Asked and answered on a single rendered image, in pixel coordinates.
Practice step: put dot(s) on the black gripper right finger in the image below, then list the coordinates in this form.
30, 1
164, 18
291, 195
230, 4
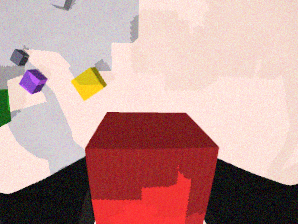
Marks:
241, 197

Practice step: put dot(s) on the purple cube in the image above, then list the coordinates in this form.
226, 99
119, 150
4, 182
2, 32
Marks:
33, 81

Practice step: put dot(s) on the green block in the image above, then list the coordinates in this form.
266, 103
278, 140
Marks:
5, 112

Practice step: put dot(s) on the red block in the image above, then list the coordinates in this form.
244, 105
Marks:
150, 168

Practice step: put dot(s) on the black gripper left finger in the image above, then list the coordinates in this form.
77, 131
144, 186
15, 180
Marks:
62, 198

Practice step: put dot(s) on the yellow cube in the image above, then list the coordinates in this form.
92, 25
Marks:
88, 82

